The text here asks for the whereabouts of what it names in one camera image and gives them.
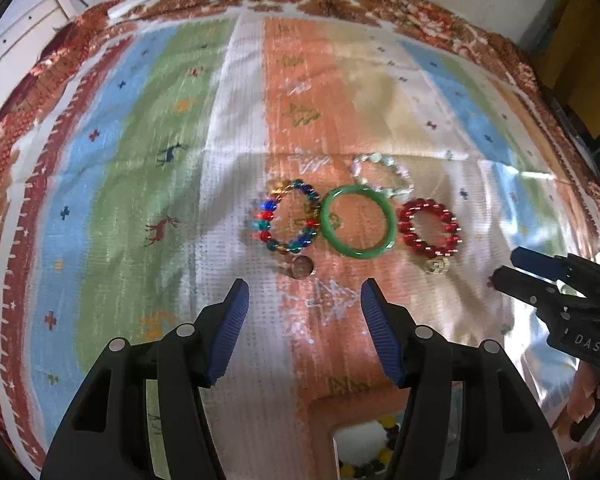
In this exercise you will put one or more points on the white wooden headboard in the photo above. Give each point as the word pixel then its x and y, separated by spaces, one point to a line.
pixel 15 30

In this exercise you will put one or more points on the green jade bangle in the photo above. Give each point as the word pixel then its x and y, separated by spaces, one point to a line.
pixel 357 252

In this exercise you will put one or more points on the copper metal tin box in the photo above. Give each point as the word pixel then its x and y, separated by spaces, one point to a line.
pixel 322 410

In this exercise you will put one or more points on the striped patterned mat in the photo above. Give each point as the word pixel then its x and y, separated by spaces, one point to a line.
pixel 190 110

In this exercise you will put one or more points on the person's right hand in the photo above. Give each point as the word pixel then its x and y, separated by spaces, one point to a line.
pixel 585 395

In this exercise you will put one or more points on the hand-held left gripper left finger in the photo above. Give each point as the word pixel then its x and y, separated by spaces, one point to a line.
pixel 227 335

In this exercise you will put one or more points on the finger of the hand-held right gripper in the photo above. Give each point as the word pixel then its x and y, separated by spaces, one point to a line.
pixel 517 282
pixel 535 261

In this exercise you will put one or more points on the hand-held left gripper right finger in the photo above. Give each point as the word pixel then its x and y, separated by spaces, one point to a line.
pixel 382 340

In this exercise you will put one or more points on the white charger block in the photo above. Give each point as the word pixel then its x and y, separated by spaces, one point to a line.
pixel 127 5

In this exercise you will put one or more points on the brown hanging garment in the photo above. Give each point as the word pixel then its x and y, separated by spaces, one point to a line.
pixel 580 60

